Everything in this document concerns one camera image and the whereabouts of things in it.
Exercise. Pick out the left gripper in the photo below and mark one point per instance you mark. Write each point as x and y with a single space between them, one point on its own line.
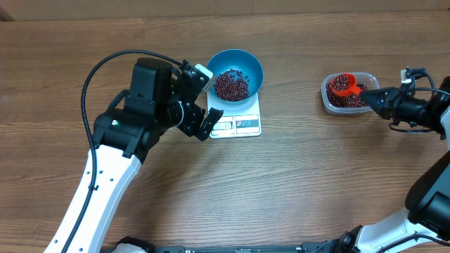
191 126

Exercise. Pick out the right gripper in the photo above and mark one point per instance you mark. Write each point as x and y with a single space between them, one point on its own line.
391 100

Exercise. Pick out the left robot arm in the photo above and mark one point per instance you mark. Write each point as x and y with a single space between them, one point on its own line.
161 96

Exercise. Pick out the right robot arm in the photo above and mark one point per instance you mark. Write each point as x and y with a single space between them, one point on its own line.
425 215

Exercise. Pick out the white digital kitchen scale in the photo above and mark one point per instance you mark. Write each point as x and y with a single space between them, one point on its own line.
240 119

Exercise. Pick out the red beans in bowl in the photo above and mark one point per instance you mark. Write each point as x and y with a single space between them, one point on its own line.
232 85

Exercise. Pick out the clear plastic food container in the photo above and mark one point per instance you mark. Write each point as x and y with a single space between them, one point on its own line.
362 77

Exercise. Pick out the red adzuki beans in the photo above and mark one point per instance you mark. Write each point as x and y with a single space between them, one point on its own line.
352 101

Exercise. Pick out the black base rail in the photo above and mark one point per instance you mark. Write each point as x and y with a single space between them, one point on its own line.
305 247

